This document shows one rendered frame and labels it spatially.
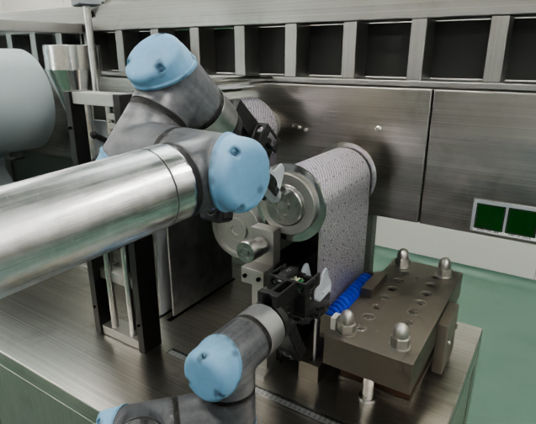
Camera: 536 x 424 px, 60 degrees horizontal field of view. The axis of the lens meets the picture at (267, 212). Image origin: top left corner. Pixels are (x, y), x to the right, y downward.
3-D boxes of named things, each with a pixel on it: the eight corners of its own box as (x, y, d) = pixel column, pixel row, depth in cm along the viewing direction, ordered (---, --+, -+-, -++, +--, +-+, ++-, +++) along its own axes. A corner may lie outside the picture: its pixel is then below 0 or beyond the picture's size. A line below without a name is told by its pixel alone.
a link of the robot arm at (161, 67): (106, 82, 54) (141, 23, 56) (162, 133, 63) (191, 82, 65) (152, 89, 50) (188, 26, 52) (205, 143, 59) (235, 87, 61)
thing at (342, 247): (315, 321, 90) (318, 233, 84) (361, 275, 108) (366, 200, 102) (317, 322, 89) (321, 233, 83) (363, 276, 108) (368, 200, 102)
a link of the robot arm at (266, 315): (272, 367, 68) (227, 349, 72) (288, 351, 72) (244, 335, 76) (272, 322, 66) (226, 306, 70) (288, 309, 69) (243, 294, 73)
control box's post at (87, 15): (92, 98, 110) (81, 5, 103) (98, 97, 111) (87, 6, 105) (96, 98, 109) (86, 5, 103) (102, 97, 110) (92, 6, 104)
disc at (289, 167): (253, 230, 91) (257, 156, 85) (255, 229, 91) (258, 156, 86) (321, 251, 83) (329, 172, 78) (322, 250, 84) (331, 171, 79)
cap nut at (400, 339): (385, 347, 80) (388, 325, 78) (392, 337, 82) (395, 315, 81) (406, 355, 78) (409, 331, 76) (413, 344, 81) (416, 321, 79)
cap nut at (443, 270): (432, 276, 105) (435, 258, 104) (437, 270, 108) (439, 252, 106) (449, 280, 103) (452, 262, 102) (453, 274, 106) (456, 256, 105)
